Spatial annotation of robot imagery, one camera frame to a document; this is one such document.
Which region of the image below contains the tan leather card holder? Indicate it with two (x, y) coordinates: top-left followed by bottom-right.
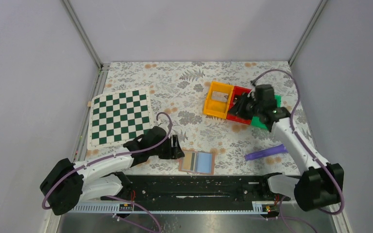
(179, 151), (215, 175)

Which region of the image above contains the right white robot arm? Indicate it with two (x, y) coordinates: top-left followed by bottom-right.
(228, 84), (345, 215)

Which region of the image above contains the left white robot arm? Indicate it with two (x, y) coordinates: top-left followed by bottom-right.
(40, 126), (185, 216)

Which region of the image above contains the green plastic bin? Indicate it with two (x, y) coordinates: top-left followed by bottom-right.
(251, 95), (281, 130)

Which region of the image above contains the red plastic bin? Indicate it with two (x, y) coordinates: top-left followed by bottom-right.
(226, 86), (254, 125)

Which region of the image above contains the yellow plastic bin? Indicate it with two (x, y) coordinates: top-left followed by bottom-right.
(203, 81), (234, 119)

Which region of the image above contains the purple marker pen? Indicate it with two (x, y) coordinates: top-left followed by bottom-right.
(244, 144), (288, 161)

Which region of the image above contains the green white chessboard mat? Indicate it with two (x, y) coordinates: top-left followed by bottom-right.
(87, 86), (155, 150)

